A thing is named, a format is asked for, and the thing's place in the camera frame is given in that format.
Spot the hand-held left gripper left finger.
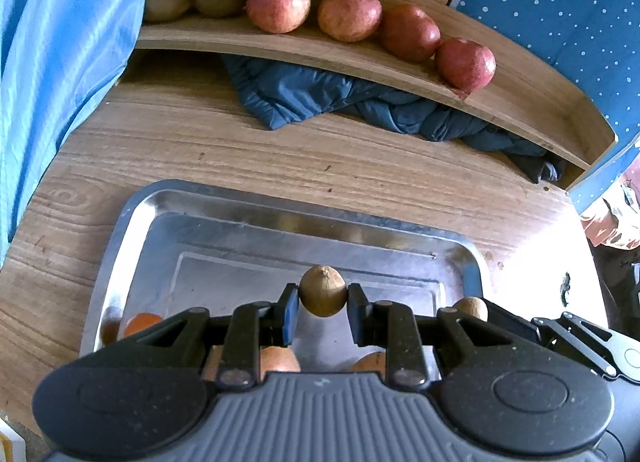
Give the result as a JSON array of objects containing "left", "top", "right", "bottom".
[{"left": 115, "top": 283, "right": 301, "bottom": 390}]

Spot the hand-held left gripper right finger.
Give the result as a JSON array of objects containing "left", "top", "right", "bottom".
[{"left": 347, "top": 283, "right": 531, "bottom": 390}]

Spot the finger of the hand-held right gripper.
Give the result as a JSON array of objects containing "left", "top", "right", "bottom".
[{"left": 530, "top": 311, "right": 621, "bottom": 378}]

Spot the brown longan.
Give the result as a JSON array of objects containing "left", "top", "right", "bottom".
[
  {"left": 299, "top": 265, "right": 347, "bottom": 317},
  {"left": 451, "top": 297, "right": 489, "bottom": 323}
]

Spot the pale striped pepino melon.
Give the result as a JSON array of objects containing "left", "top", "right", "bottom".
[{"left": 202, "top": 344, "right": 302, "bottom": 383}]

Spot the orange pepino melon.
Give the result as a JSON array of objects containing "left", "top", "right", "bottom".
[{"left": 350, "top": 351, "right": 388, "bottom": 374}]

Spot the metal tray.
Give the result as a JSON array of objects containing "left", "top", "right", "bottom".
[{"left": 80, "top": 179, "right": 492, "bottom": 378}]

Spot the small orange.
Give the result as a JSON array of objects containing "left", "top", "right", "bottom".
[{"left": 123, "top": 313, "right": 164, "bottom": 340}]

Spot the bed with orange sheet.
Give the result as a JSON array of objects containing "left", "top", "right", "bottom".
[{"left": 579, "top": 142, "right": 640, "bottom": 249}]

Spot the dark blue jacket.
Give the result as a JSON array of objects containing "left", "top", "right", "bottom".
[{"left": 220, "top": 52, "right": 561, "bottom": 185}]

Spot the wooden desk shelf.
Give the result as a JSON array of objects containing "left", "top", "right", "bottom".
[{"left": 135, "top": 0, "right": 617, "bottom": 190}]

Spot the red apple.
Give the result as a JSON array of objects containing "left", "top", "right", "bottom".
[
  {"left": 381, "top": 4, "right": 443, "bottom": 62},
  {"left": 434, "top": 38, "right": 497, "bottom": 91},
  {"left": 245, "top": 0, "right": 312, "bottom": 34},
  {"left": 317, "top": 0, "right": 383, "bottom": 43}
]

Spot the light blue cloth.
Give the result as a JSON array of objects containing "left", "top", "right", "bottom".
[{"left": 0, "top": 0, "right": 151, "bottom": 267}]

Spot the blue dotted fabric wardrobe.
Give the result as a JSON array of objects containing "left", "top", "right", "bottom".
[{"left": 447, "top": 0, "right": 640, "bottom": 215}]

